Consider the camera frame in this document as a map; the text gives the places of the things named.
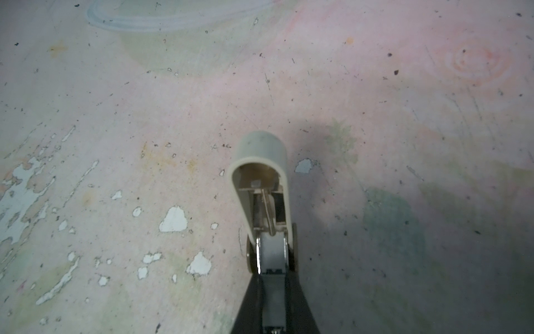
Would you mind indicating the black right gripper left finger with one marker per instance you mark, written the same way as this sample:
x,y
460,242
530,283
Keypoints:
x,y
249,317

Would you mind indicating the beige stapler base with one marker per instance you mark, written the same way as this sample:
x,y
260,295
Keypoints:
x,y
258,175

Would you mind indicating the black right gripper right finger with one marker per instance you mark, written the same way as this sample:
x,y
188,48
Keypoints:
x,y
299,317

